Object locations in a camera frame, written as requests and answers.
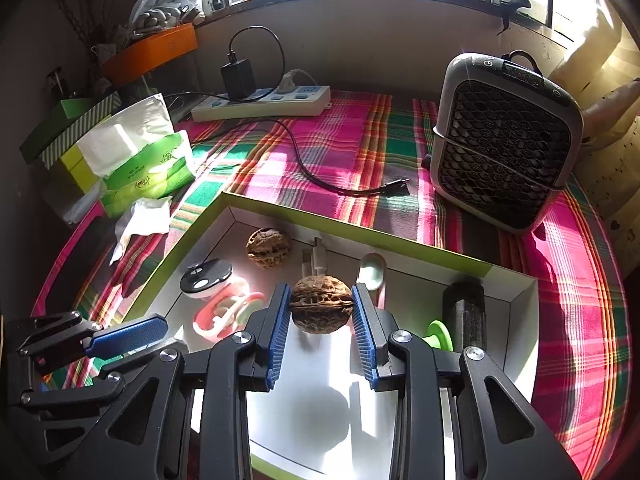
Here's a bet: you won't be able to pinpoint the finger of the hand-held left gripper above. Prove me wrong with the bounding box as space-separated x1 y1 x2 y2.
11 344 182 415
17 311 168 367

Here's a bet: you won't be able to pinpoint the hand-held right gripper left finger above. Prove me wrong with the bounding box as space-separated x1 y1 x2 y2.
75 282 293 480

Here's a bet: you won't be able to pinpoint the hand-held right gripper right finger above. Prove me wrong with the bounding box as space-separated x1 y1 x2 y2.
350 282 583 480

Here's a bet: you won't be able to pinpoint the brown walnut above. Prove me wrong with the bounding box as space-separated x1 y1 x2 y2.
290 274 356 335

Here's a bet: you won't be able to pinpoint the pink white clip toy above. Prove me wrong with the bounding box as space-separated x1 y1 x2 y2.
192 280 266 338

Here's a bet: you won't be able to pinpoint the knobby light walnut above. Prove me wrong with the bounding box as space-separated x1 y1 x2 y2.
246 227 292 271

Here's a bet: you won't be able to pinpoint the green and white cardboard box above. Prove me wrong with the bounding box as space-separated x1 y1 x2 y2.
120 191 541 480

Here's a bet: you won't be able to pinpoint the pale green spoon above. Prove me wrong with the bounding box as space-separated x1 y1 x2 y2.
356 253 388 306

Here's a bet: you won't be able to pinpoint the green and white spool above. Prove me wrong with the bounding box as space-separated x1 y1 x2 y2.
422 320 455 353

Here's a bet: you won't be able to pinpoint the small white plastic piece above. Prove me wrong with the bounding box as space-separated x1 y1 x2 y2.
301 237 328 276

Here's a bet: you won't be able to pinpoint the round black and white container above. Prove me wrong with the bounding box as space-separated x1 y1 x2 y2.
180 258 236 301

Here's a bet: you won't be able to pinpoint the black rectangular block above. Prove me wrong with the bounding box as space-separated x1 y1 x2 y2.
442 280 487 351

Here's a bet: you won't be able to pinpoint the crumpled white tissue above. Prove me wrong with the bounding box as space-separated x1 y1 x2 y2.
109 196 173 266

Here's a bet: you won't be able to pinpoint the green tissue pack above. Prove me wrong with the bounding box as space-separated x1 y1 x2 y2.
80 94 197 218

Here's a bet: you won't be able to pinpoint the yellow-green box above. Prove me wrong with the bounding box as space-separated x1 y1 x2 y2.
47 142 108 196

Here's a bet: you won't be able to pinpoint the plaid tablecloth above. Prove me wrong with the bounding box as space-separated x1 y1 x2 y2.
30 90 628 480

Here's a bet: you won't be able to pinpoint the green striped box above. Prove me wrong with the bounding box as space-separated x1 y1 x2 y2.
20 91 123 171

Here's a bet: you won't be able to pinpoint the grey desktop fan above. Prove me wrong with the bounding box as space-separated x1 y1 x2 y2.
429 51 585 235

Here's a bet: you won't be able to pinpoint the white power strip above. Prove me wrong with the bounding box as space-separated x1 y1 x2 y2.
191 85 332 123

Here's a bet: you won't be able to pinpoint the white plug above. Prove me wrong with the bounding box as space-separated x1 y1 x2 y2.
277 70 321 93

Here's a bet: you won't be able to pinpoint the black charger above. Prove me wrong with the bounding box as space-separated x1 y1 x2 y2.
221 58 256 101

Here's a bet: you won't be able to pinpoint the white cup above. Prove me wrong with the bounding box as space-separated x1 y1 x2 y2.
91 44 118 68

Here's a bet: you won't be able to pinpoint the orange tray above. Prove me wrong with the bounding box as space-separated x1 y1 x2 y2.
100 22 198 86

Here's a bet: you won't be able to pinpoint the dry branches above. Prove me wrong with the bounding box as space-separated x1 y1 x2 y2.
55 0 126 56

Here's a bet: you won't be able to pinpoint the plastic bag of stones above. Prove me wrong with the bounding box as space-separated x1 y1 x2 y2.
129 0 206 36

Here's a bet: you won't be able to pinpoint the black power cable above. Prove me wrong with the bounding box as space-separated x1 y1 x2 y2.
165 91 411 197

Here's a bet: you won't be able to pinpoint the black charger cable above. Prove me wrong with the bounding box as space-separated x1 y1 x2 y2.
227 26 286 83

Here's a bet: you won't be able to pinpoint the black window handle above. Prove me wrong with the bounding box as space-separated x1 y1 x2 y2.
500 0 532 36

